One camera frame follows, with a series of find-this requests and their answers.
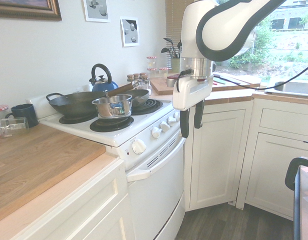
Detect white oven door handle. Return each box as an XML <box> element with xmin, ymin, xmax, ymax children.
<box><xmin>126</xmin><ymin>136</ymin><xmax>186</xmax><ymax>183</ymax></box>

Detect wooden window blinds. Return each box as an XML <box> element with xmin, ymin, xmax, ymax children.
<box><xmin>165</xmin><ymin>0</ymin><xmax>195</xmax><ymax>70</ymax></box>

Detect black wok with loop handles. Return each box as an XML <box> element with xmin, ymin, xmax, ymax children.
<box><xmin>46</xmin><ymin>90</ymin><xmax>107</xmax><ymax>119</ymax></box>

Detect stainless steel saucepan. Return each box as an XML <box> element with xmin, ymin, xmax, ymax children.
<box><xmin>91</xmin><ymin>94</ymin><xmax>133</xmax><ymax>119</ymax></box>

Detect wooden cutting board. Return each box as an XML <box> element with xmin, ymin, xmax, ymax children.
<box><xmin>149</xmin><ymin>75</ymin><xmax>261</xmax><ymax>96</ymax></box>

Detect red and grey cup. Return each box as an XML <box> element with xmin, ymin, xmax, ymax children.
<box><xmin>166</xmin><ymin>75</ymin><xmax>179</xmax><ymax>88</ymax></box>

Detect white sink cabinet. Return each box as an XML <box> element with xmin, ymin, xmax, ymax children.
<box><xmin>235</xmin><ymin>93</ymin><xmax>308</xmax><ymax>222</ymax></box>

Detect black knife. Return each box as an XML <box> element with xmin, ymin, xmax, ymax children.
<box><xmin>213</xmin><ymin>73</ymin><xmax>241</xmax><ymax>85</ymax></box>

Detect navy blue mug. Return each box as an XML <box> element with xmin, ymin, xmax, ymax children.
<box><xmin>5</xmin><ymin>103</ymin><xmax>40</xmax><ymax>129</ymax></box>

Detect green utensil holder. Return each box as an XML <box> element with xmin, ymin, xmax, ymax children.
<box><xmin>171</xmin><ymin>57</ymin><xmax>181</xmax><ymax>74</ymax></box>

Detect blue kettle with black handle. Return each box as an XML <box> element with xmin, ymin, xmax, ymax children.
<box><xmin>89</xmin><ymin>63</ymin><xmax>119</xmax><ymax>93</ymax></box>

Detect clear glass jar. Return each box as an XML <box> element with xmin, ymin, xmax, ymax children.
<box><xmin>0</xmin><ymin>116</ymin><xmax>30</xmax><ymax>139</ymax></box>

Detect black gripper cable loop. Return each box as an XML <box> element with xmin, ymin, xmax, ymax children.
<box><xmin>175</xmin><ymin>68</ymin><xmax>194</xmax><ymax>94</ymax></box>

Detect white electric stove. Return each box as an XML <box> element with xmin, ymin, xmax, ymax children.
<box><xmin>39</xmin><ymin>96</ymin><xmax>187</xmax><ymax>240</ymax></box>

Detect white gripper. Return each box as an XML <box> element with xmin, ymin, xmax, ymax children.
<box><xmin>172</xmin><ymin>74</ymin><xmax>214</xmax><ymax>139</ymax></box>

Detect black-framed cart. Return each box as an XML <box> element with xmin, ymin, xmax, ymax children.
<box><xmin>284</xmin><ymin>156</ymin><xmax>308</xmax><ymax>240</ymax></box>

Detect grey shapes poster small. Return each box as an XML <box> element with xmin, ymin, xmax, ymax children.
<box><xmin>119</xmin><ymin>16</ymin><xmax>140</xmax><ymax>48</ymax></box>

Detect white corner cabinet door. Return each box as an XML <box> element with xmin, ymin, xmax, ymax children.
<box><xmin>184</xmin><ymin>99</ymin><xmax>254</xmax><ymax>213</ymax></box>

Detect white oven door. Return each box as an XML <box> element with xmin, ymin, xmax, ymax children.
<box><xmin>126</xmin><ymin>136</ymin><xmax>187</xmax><ymax>240</ymax></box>

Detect long black cable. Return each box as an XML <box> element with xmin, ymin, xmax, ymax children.
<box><xmin>213</xmin><ymin>59</ymin><xmax>308</xmax><ymax>91</ymax></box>

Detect stainless steel sink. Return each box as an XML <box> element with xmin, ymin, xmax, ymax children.
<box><xmin>264</xmin><ymin>80</ymin><xmax>308</xmax><ymax>98</ymax></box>

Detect framed painting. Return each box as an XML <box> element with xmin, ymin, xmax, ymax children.
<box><xmin>0</xmin><ymin>0</ymin><xmax>63</xmax><ymax>22</ymax></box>

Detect grey shapes poster large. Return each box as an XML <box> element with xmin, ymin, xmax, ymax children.
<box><xmin>83</xmin><ymin>0</ymin><xmax>111</xmax><ymax>24</ymax></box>

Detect white base cabinet wood top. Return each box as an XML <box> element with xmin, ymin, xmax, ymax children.
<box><xmin>0</xmin><ymin>123</ymin><xmax>135</xmax><ymax>240</ymax></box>

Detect black pan with wooden handle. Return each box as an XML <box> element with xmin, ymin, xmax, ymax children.
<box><xmin>105</xmin><ymin>82</ymin><xmax>151</xmax><ymax>108</ymax></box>

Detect large white oven knob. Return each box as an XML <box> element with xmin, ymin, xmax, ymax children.
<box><xmin>131</xmin><ymin>138</ymin><xmax>147</xmax><ymax>156</ymax></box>

